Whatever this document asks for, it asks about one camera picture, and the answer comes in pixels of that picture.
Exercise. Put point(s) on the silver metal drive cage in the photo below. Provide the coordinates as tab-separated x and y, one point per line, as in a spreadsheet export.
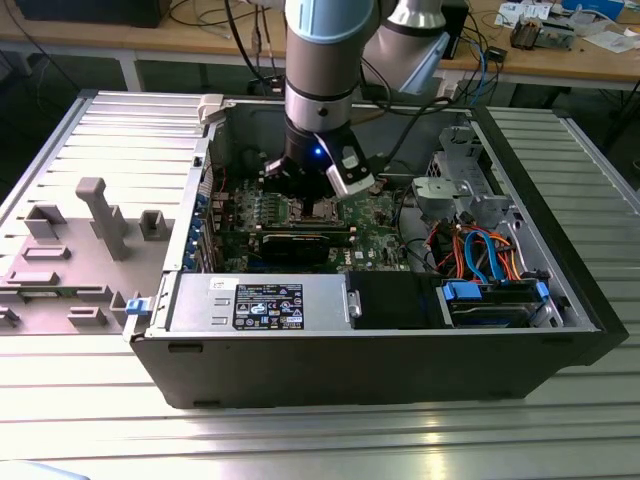
440	192

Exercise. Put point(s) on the green motherboard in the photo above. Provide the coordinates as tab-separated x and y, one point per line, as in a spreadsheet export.
370	235

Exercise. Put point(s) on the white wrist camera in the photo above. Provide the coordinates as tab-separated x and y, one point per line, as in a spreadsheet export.
350	185

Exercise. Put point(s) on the black RAM slot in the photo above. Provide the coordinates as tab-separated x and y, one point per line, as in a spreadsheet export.
305	226
305	234

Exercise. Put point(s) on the silver CPU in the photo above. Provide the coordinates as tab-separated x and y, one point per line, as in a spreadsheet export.
304	209

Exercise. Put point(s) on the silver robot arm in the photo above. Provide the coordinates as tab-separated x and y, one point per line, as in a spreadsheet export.
325	60

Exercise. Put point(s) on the white labelled box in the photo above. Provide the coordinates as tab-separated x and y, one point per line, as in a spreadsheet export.
447	90

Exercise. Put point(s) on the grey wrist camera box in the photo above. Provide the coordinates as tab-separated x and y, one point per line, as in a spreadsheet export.
274	167

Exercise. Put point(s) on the black box on desk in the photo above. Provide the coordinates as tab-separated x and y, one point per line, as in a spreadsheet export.
90	12

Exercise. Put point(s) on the black graphics card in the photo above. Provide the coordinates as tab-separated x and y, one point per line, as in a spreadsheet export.
295	247

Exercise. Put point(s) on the round coin battery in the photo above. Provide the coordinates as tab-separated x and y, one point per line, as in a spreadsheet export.
380	189

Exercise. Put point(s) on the black upright device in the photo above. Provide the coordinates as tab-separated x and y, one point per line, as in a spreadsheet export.
459	35

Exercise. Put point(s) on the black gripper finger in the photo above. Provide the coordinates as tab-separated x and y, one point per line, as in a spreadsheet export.
315	207

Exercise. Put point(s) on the blue cardboard box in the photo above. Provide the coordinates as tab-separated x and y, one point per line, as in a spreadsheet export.
595	9

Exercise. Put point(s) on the blue expansion slot clip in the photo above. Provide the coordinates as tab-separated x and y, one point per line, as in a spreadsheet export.
197	232
202	202
190	260

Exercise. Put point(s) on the wooden desk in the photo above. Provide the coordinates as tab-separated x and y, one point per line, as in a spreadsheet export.
150	35

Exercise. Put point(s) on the silver power supply unit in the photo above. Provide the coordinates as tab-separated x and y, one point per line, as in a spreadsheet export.
200	300

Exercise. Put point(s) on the grey parts rack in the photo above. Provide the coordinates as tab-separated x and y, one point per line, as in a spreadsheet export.
85	260

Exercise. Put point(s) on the black plastic shroud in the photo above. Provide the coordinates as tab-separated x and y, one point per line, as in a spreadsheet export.
390	300

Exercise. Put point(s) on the small black device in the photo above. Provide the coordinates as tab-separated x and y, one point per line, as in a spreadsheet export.
497	53

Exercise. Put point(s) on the grey hard disk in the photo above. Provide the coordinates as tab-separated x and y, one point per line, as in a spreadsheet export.
485	315

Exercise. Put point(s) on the blue case latch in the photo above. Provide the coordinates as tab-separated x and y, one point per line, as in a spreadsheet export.
138	307

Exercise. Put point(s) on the beige case latch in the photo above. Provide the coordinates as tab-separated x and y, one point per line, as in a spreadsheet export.
210	107

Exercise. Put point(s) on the electronic device with coil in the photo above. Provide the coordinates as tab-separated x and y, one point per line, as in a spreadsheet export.
525	32

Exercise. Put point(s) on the black PC case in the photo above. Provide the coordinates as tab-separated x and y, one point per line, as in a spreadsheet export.
350	370

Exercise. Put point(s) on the blue disk carrier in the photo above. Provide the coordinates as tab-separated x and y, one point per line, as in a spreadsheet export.
460	291

